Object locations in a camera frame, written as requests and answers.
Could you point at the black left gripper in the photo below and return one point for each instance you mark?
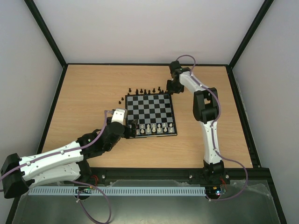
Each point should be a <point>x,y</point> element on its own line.
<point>127,134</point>

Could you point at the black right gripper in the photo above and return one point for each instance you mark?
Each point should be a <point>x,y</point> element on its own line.
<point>171,86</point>

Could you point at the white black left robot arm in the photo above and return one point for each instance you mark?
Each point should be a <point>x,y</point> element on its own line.
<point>67,163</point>

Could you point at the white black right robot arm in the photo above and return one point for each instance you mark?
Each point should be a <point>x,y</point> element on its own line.
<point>206,111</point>

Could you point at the black chess piece row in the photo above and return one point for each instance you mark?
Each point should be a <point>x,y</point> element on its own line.
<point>141,91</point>

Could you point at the white bishop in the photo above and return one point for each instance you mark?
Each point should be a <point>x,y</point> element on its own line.
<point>148,128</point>

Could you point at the black white chessboard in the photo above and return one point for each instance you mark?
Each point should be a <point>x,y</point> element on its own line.
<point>151,109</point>

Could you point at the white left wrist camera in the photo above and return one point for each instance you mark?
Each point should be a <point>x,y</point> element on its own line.
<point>119,115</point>

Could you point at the white slotted cable duct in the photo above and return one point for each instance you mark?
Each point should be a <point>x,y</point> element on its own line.
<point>117,191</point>

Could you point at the black front frame rail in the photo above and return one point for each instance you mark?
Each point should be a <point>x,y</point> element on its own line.
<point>106,175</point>

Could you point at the black frame post right rear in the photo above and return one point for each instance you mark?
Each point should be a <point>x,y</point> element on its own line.
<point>250,32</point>

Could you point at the black frame post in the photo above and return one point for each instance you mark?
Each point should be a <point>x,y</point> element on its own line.
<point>250,32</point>
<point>45,30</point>

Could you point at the black frame post left rear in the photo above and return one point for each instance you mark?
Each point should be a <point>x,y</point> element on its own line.
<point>45,30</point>

